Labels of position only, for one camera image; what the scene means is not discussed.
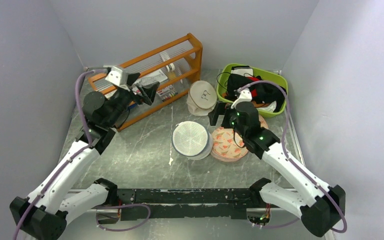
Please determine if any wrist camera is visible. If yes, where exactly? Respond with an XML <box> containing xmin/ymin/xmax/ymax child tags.
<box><xmin>104</xmin><ymin>66</ymin><xmax>129</xmax><ymax>91</ymax></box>
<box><xmin>230</xmin><ymin>88</ymin><xmax>252</xmax><ymax>109</ymax></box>

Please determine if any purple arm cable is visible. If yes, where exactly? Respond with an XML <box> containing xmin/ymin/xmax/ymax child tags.
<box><xmin>236</xmin><ymin>80</ymin><xmax>348</xmax><ymax>234</ymax></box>
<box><xmin>13</xmin><ymin>68</ymin><xmax>151</xmax><ymax>240</ymax></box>

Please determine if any white folded garment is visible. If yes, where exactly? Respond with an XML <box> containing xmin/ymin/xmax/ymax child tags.
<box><xmin>230</xmin><ymin>65</ymin><xmax>254</xmax><ymax>77</ymax></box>

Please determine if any white clip on rack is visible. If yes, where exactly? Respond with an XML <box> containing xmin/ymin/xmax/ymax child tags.
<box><xmin>165</xmin><ymin>63</ymin><xmax>176</xmax><ymax>72</ymax></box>

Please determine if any clear plastic package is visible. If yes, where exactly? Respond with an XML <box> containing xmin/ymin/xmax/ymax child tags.
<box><xmin>135</xmin><ymin>69</ymin><xmax>168</xmax><ymax>86</ymax></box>

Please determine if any white mesh laundry bag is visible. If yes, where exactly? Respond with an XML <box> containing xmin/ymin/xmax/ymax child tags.
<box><xmin>171</xmin><ymin>121</ymin><xmax>213</xmax><ymax>161</ymax></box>

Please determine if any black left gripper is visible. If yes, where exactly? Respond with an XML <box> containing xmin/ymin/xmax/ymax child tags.
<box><xmin>106</xmin><ymin>73</ymin><xmax>161</xmax><ymax>127</ymax></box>

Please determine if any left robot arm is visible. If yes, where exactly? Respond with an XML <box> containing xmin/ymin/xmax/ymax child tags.
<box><xmin>9</xmin><ymin>71</ymin><xmax>160</xmax><ymax>240</ymax></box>

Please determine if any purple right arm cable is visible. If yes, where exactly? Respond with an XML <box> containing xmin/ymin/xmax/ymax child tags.
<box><xmin>236</xmin><ymin>80</ymin><xmax>348</xmax><ymax>234</ymax></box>

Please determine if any orange wooden rack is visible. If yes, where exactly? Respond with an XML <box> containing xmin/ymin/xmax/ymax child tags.
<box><xmin>87</xmin><ymin>32</ymin><xmax>203</xmax><ymax>133</ymax></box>

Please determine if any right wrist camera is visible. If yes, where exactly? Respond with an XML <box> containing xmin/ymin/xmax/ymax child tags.
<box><xmin>230</xmin><ymin>88</ymin><xmax>252</xmax><ymax>109</ymax></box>

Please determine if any colourful marker pack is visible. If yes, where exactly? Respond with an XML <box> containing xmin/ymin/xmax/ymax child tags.
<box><xmin>156</xmin><ymin>85</ymin><xmax>178</xmax><ymax>102</ymax></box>

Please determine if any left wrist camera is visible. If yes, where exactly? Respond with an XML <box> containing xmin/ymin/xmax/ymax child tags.
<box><xmin>104</xmin><ymin>66</ymin><xmax>129</xmax><ymax>91</ymax></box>

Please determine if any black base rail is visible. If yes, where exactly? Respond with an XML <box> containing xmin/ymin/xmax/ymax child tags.
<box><xmin>102</xmin><ymin>188</ymin><xmax>268</xmax><ymax>221</ymax></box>

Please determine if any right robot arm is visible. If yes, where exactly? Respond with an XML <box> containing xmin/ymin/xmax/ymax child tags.
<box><xmin>208</xmin><ymin>101</ymin><xmax>347</xmax><ymax>237</ymax></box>

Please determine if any green plastic basin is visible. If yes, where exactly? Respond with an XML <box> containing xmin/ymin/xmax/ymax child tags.
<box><xmin>216</xmin><ymin>63</ymin><xmax>289</xmax><ymax>118</ymax></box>

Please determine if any cream round laundry bag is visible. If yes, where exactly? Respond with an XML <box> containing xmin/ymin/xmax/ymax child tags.
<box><xmin>186</xmin><ymin>80</ymin><xmax>218</xmax><ymax>117</ymax></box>

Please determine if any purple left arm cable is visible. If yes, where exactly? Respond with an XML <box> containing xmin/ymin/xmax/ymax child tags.
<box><xmin>13</xmin><ymin>68</ymin><xmax>151</xmax><ymax>240</ymax></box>

